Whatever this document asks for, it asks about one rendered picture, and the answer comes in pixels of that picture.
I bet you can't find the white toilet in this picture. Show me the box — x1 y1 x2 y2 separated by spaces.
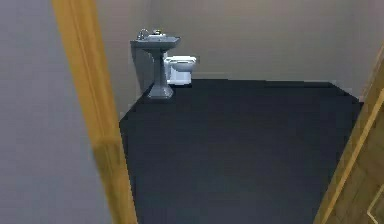
163 55 198 86

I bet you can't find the grey pedestal sink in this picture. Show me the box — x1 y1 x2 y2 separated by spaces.
130 28 182 100

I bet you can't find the wooden door frame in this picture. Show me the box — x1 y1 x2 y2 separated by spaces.
50 0 139 224

